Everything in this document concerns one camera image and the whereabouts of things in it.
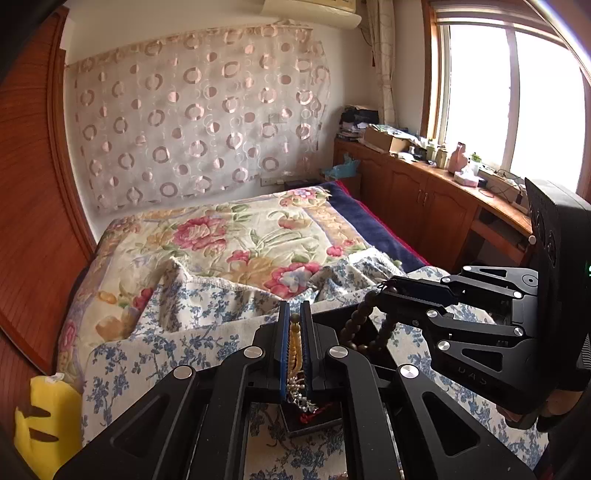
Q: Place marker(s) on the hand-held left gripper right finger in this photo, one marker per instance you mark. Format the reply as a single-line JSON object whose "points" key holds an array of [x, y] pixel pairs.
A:
{"points": [[307, 350]]}

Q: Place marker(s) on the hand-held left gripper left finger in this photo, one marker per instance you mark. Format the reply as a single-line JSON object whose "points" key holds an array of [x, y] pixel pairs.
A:
{"points": [[282, 350]]}

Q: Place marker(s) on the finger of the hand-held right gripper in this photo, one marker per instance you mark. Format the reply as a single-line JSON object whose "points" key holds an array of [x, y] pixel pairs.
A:
{"points": [[415, 285], [406, 307]]}

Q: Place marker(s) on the black box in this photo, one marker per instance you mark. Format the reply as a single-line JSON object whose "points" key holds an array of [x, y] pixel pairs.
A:
{"points": [[295, 427]]}

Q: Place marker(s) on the person's right hand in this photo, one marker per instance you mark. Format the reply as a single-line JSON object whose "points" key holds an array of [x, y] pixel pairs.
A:
{"points": [[561, 408]]}

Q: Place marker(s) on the white power strip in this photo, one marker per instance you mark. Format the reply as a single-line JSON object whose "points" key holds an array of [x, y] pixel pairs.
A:
{"points": [[501, 187]]}

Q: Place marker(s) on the wooden cabinet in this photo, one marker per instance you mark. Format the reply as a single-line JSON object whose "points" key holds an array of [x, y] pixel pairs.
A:
{"points": [[406, 203]]}

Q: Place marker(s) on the blue floral cloth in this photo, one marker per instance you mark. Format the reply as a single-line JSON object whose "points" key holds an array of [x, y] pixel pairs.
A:
{"points": [[184, 341]]}

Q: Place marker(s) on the pink tissue box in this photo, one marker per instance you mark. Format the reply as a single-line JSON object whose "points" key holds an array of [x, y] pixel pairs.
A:
{"points": [[465, 178]]}

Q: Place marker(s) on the green-capped bottle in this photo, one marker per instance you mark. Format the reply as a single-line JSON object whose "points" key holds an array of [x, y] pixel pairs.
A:
{"points": [[475, 164]]}

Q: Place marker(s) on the pale glass jar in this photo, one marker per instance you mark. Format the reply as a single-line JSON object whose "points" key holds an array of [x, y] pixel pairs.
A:
{"points": [[442, 157], [430, 152]]}

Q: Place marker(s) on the floral blanket with navy border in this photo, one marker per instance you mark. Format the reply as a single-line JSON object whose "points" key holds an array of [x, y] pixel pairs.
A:
{"points": [[207, 240]]}

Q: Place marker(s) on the teal plastic bag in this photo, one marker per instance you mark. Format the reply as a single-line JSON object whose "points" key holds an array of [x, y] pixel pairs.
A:
{"points": [[341, 168]]}

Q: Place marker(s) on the cardboard box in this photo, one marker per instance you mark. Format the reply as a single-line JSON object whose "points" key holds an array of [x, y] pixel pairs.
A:
{"points": [[383, 141]]}

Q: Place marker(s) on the wooden-framed window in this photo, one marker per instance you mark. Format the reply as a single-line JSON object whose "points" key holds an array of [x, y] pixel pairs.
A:
{"points": [[485, 92]]}

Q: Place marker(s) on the stack of dark clothes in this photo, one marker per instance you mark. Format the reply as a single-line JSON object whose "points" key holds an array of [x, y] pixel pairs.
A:
{"points": [[358, 120]]}

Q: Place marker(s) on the patterned window curtain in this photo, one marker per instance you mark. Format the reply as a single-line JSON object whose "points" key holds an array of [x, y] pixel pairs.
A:
{"points": [[383, 60]]}

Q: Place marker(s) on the yellow plush pillow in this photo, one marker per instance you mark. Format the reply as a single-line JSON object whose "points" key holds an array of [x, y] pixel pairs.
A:
{"points": [[51, 415]]}

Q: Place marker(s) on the white air conditioner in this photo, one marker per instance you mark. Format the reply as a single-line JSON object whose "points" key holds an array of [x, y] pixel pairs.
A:
{"points": [[314, 16]]}

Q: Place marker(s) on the white wall socket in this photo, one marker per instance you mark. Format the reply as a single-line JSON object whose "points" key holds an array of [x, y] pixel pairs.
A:
{"points": [[272, 180]]}

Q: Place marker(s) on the circle-patterned sheer wall cloth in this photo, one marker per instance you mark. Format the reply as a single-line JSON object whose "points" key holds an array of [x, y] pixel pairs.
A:
{"points": [[194, 115]]}

